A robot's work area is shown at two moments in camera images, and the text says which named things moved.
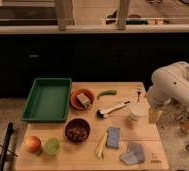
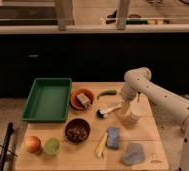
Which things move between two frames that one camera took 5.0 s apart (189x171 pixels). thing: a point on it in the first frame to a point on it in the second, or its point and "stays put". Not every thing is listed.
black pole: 6,145 stays put
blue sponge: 113,137 stays put
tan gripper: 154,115 to 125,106
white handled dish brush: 105,114 stays put
